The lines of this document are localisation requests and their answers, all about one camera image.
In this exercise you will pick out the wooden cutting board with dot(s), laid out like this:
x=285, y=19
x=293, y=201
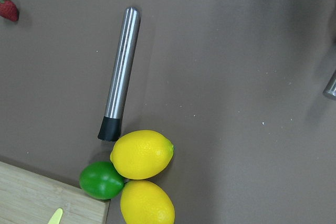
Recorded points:
x=27, y=197

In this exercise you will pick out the steel muddler black tip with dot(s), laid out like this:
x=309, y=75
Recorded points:
x=110, y=129

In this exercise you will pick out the yellow plastic knife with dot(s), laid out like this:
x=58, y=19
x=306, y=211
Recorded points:
x=56, y=217

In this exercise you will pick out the yellow lemon near muddler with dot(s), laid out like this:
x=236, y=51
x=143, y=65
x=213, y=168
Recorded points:
x=141, y=154

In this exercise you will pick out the green lime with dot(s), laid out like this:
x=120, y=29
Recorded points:
x=101, y=180

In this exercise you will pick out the yellow lemon outer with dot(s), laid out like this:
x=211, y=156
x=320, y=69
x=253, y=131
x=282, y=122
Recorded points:
x=145, y=202

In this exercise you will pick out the red strawberry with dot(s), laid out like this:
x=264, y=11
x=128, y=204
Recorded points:
x=8, y=10

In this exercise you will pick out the steel ice scoop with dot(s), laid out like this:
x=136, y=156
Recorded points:
x=330, y=89

